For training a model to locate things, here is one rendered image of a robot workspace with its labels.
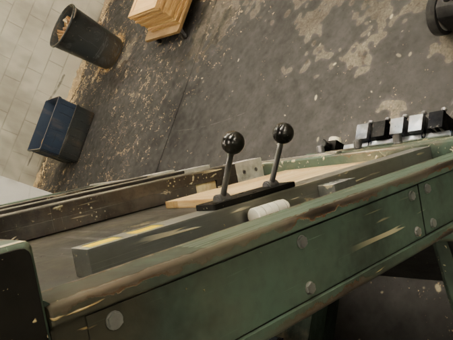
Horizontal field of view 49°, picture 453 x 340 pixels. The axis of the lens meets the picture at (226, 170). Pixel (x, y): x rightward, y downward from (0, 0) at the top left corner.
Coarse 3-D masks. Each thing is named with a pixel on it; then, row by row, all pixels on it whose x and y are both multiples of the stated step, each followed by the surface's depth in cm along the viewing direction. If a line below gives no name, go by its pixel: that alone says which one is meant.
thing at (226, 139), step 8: (224, 136) 78; (232, 136) 77; (240, 136) 78; (224, 144) 78; (232, 144) 77; (240, 144) 77; (232, 152) 78; (232, 160) 80; (224, 176) 81; (224, 184) 82; (224, 192) 82; (216, 200) 82
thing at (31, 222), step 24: (216, 168) 158; (240, 168) 164; (120, 192) 135; (144, 192) 140; (168, 192) 145; (192, 192) 151; (0, 216) 114; (24, 216) 118; (48, 216) 122; (72, 216) 125; (96, 216) 130; (24, 240) 117
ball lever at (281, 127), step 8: (280, 128) 85; (288, 128) 85; (280, 136) 85; (288, 136) 85; (280, 144) 87; (280, 152) 88; (272, 168) 89; (272, 176) 90; (264, 184) 90; (272, 184) 90
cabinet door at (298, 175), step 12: (312, 168) 152; (324, 168) 145; (336, 168) 140; (252, 180) 148; (264, 180) 144; (288, 180) 131; (300, 180) 125; (204, 192) 138; (216, 192) 134; (228, 192) 129; (240, 192) 123; (168, 204) 132; (180, 204) 127; (192, 204) 124
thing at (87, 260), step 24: (360, 168) 106; (384, 168) 112; (288, 192) 90; (312, 192) 95; (192, 216) 77; (216, 216) 79; (240, 216) 82; (120, 240) 68; (144, 240) 70; (168, 240) 73; (96, 264) 65
